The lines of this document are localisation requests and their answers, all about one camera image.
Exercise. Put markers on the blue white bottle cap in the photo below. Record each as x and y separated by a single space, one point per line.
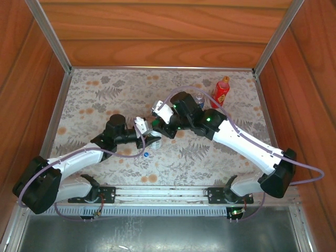
146 155

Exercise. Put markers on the clear bottle blue label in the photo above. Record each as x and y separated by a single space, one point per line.
200 101

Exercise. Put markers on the red plastic bottle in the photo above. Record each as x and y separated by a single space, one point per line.
220 93

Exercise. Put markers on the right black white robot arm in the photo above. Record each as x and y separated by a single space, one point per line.
249 147

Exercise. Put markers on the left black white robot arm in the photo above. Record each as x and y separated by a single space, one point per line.
78 160

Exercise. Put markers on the floral tablecloth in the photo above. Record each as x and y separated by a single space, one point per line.
183 74

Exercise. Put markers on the aluminium rear edge bar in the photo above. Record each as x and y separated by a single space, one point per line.
157 68

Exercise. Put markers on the aluminium side edge bar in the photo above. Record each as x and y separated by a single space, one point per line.
263 105
60 105

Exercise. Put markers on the grey metal sheet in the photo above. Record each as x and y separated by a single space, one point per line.
157 233

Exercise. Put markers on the small green lit circuit board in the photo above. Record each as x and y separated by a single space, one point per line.
236 211

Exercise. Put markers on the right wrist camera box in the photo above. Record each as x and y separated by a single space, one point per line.
164 113

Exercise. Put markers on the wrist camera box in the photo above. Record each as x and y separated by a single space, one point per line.
141 124
164 113

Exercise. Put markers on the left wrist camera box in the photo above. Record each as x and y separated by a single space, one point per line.
141 124

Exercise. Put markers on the aluminium mounting rail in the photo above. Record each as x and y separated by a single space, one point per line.
157 191

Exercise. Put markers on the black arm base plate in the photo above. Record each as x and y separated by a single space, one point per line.
107 195
215 195

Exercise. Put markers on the aluminium corner post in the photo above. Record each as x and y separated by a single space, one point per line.
279 36
50 36

